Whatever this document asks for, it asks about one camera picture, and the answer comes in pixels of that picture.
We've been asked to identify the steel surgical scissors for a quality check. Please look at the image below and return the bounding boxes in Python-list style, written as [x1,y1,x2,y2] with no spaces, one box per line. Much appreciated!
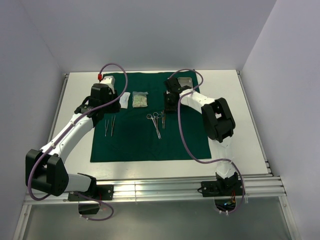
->
[146,112,162,139]

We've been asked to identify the metal surgical kit tray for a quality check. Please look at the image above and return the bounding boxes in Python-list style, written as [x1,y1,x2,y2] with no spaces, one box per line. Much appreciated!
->
[177,77,193,88]

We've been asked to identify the white sachet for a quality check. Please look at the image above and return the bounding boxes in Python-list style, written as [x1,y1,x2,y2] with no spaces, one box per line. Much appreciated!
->
[119,92,131,109]

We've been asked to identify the green white gauze bag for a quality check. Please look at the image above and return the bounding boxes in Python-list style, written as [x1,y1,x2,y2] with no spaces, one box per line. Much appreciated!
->
[132,91,149,108]

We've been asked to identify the thin steel forceps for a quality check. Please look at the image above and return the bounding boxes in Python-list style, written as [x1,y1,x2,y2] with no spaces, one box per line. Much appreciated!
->
[104,120,110,137]

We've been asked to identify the long steel tweezers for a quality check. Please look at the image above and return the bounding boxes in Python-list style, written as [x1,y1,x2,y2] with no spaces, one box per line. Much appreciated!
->
[110,115,116,137]

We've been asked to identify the dark green surgical cloth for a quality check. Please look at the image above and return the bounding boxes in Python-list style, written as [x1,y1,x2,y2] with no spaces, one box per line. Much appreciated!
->
[89,71,212,163]

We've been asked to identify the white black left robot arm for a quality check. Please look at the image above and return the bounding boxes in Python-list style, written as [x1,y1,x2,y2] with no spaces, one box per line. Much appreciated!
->
[25,81,121,200]

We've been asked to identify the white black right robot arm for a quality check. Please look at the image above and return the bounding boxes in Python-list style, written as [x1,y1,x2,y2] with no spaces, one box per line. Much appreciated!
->
[163,77,240,196]

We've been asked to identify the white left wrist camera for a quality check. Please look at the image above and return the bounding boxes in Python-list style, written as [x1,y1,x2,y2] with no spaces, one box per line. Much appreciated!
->
[97,73,115,93]

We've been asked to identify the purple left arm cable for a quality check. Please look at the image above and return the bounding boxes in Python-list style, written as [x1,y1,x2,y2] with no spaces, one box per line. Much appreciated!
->
[26,62,129,222]

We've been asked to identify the aluminium table edge rail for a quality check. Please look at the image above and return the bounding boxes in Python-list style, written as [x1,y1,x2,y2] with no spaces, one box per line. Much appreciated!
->
[47,73,70,143]

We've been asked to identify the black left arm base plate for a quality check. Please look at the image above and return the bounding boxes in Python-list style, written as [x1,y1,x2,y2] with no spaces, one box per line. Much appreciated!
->
[67,184,114,202]

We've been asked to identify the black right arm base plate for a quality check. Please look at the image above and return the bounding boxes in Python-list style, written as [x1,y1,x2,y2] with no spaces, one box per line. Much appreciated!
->
[197,180,243,198]

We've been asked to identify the aluminium front frame rail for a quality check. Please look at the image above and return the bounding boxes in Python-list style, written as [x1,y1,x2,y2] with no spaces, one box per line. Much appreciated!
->
[23,176,287,205]

